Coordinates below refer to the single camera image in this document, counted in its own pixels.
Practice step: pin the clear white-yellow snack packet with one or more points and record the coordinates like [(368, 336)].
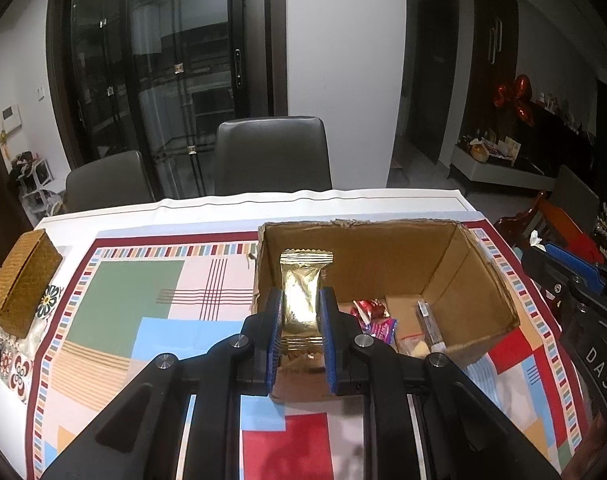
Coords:
[(413, 346)]

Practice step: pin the brown cardboard box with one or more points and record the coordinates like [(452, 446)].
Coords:
[(433, 260)]

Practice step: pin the long silver snack packet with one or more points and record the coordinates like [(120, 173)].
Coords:
[(428, 322)]

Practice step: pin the white wall intercom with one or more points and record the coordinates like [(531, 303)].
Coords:
[(11, 116)]

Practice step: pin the pink snack packet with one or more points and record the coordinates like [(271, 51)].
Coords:
[(382, 330)]

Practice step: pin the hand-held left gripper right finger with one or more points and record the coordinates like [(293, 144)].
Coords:
[(328, 342)]

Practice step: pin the floral patterned placemat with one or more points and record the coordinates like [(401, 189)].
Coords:
[(48, 300)]

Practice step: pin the red foil balloons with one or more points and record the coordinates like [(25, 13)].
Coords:
[(513, 100)]

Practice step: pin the woven rattan box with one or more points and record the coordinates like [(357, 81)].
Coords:
[(21, 280)]

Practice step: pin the white side cabinet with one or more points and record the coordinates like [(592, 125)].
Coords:
[(498, 172)]

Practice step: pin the dark double-door cabinet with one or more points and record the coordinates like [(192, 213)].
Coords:
[(493, 50)]

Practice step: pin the pale foil snack packet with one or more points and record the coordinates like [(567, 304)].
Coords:
[(301, 285)]

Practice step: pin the wooden chair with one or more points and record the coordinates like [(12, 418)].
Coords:
[(528, 220)]

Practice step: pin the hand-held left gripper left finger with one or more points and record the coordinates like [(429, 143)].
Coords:
[(276, 342)]

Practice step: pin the red snack packet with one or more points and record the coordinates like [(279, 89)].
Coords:
[(368, 308)]

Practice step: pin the red cloth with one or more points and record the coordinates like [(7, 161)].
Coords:
[(576, 237)]

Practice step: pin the narrow grey dining chair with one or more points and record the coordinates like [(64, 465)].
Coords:
[(108, 182)]

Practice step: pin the glass sliding door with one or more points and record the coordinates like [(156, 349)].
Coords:
[(158, 70)]

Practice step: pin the colourful geometric tablecloth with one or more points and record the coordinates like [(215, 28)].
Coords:
[(133, 310)]

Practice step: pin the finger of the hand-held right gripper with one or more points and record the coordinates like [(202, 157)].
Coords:
[(573, 261), (566, 292)]

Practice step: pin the white shoe rack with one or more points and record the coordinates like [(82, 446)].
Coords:
[(33, 182)]

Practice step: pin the wide grey dining chair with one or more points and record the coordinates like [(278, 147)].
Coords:
[(273, 155)]

